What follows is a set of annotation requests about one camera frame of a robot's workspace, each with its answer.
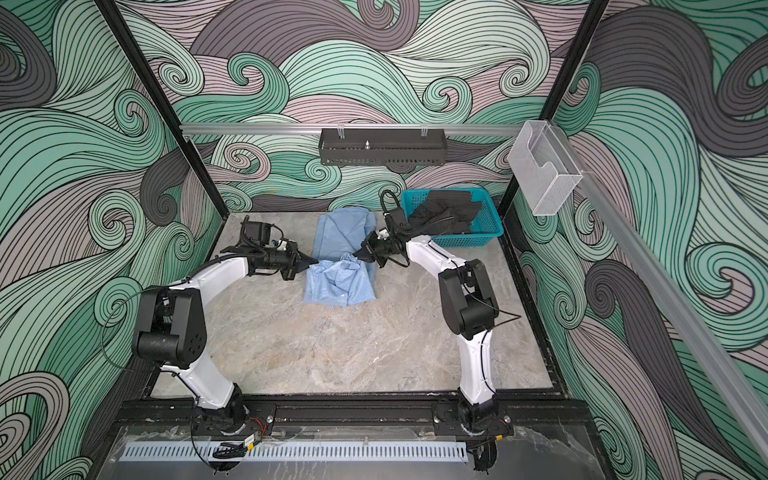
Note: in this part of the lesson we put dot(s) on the black front mounting rail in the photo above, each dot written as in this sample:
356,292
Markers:
441,414

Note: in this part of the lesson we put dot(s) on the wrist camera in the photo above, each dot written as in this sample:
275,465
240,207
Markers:
396,221
256,233

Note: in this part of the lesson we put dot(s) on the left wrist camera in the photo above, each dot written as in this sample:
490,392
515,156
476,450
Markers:
256,233

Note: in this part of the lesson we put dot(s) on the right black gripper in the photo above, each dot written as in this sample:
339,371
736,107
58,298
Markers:
369,251

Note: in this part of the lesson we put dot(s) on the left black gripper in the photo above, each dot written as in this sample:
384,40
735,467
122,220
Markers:
296,263

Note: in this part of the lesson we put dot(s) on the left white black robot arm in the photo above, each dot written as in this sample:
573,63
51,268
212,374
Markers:
170,328

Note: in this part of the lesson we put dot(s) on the teal plastic basket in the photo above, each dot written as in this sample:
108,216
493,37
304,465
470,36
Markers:
486,226

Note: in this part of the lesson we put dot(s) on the clear plastic wall bin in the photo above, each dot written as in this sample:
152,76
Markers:
544,164

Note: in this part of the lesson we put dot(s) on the right aluminium rail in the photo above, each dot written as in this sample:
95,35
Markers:
606,185

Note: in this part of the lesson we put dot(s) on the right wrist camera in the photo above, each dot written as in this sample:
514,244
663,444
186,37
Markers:
396,221

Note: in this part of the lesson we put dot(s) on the light blue long sleeve shirt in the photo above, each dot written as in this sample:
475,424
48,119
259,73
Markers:
339,278

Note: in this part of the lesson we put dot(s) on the back aluminium rail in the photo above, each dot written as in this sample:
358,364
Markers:
272,128

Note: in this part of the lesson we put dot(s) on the aluminium rail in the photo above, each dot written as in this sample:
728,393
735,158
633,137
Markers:
606,185
272,128

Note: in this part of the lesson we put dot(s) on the dark grey shirt in basket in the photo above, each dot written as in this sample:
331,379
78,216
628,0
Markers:
445,212

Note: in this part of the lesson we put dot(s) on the black perforated wall tray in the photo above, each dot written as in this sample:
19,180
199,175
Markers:
382,147

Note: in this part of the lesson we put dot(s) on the white slotted cable duct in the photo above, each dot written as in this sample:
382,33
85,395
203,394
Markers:
302,451

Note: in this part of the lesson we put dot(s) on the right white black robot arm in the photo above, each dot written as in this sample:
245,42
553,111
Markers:
469,308

